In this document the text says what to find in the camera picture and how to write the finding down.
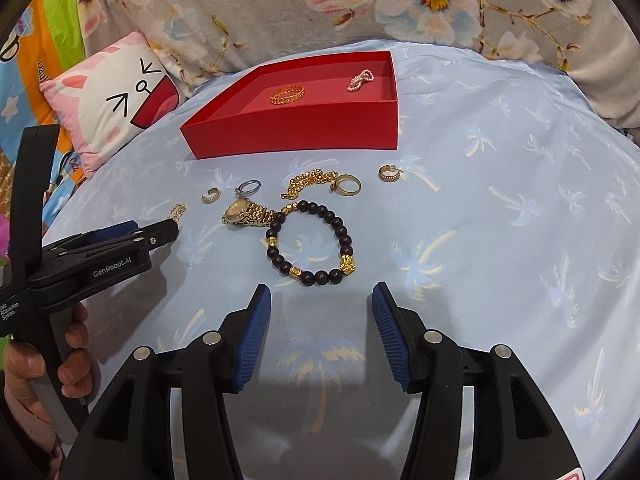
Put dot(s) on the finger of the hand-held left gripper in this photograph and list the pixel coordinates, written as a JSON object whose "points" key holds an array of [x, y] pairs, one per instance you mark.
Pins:
{"points": [[162, 232], [117, 230]]}

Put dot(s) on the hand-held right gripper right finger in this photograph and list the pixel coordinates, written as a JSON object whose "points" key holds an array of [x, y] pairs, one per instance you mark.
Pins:
{"points": [[390, 340]]}

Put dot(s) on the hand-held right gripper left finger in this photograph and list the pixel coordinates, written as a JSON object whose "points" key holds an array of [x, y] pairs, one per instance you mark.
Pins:
{"points": [[252, 340]]}

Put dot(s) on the gold hoop earring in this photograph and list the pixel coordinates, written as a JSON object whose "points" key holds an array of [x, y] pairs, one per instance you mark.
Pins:
{"points": [[385, 176], [210, 199]]}

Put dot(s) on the gold wristwatch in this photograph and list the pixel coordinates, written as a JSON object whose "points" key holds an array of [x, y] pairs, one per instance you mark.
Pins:
{"points": [[237, 208]]}

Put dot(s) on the red jewelry box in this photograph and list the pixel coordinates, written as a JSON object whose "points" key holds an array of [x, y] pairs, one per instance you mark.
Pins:
{"points": [[300, 130]]}

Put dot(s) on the person's left hand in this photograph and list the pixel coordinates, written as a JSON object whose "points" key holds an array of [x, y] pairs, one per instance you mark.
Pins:
{"points": [[75, 355]]}

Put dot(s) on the light blue palm print sheet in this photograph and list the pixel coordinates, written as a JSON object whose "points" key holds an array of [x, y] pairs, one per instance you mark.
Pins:
{"points": [[475, 260]]}

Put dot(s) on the pink cat face pillow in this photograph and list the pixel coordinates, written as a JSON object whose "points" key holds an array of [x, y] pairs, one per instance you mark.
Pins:
{"points": [[100, 110]]}

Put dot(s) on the colourful cartoon cloth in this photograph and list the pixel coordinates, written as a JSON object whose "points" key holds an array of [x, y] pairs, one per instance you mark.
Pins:
{"points": [[30, 85]]}

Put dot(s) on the grey floral blanket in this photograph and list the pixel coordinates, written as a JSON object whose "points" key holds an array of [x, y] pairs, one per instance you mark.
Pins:
{"points": [[300, 10]]}

